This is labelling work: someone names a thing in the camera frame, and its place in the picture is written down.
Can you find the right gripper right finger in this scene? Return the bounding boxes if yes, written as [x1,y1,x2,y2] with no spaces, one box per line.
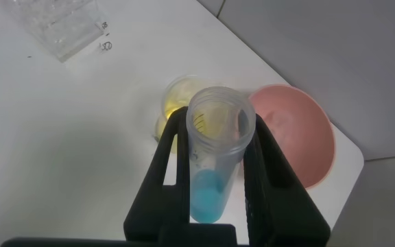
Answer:
[238,113,331,246]

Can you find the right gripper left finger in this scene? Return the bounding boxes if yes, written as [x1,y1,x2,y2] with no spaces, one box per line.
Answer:
[123,106,191,243]

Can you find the blue pigment test tube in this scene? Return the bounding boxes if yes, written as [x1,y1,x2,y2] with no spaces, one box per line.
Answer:
[185,86,256,224]

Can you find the clear glass beaker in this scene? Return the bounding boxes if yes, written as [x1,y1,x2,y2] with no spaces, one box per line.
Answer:
[154,74,219,155]

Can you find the clear acrylic test tube rack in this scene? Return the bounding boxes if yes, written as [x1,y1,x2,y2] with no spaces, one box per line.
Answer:
[7,0,106,63]

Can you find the pink bowl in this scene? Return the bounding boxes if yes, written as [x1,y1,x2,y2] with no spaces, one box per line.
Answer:
[247,84,336,190]

